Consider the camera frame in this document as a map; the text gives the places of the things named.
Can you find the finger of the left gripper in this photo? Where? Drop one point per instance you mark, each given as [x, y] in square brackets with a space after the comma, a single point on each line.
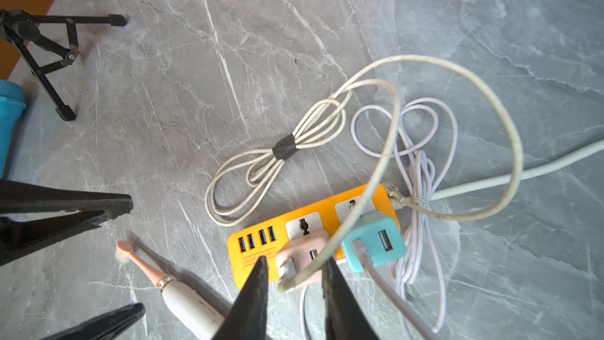
[107, 326]
[34, 217]

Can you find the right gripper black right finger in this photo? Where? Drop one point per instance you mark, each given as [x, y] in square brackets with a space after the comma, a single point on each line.
[344, 317]

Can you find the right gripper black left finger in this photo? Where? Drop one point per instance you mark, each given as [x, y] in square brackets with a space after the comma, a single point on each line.
[248, 316]

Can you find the white electric toothbrush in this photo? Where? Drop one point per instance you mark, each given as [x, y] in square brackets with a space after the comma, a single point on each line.
[185, 303]

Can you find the orange power strip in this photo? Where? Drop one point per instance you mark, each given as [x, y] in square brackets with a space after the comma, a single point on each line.
[265, 239]

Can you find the teal charger adapter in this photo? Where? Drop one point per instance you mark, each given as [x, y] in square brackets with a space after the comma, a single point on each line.
[381, 236]

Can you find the blue handheld microphone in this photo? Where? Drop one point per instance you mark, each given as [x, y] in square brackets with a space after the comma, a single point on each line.
[12, 107]

